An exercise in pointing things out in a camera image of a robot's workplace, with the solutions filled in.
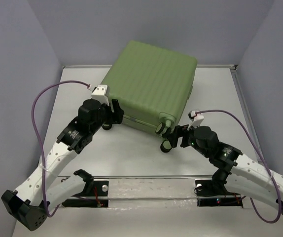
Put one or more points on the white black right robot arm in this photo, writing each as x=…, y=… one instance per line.
x=236, y=172

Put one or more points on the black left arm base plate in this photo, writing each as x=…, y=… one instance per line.
x=92, y=196

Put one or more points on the green suitcase wheel front left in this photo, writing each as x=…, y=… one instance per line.
x=107, y=127

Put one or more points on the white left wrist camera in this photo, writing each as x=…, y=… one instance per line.
x=100, y=93

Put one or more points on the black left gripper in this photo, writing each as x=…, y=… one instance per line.
x=119, y=113

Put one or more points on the green suitcase wheel lid upper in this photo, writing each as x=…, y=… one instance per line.
x=165, y=146

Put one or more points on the green suitcase wheel lid lower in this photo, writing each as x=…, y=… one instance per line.
x=163, y=127

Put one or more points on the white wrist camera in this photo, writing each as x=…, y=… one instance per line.
x=100, y=93
x=195, y=119

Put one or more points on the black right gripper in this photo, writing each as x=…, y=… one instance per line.
x=173, y=137

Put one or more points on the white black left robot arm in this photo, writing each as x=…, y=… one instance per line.
x=32, y=202

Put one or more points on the green suitcase blue lining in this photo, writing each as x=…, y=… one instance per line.
x=151, y=84

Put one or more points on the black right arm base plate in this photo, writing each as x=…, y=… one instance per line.
x=209, y=194

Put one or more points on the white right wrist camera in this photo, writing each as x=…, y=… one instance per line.
x=195, y=119

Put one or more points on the green suitcase wheel lid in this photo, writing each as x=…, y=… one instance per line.
x=163, y=127
x=165, y=146

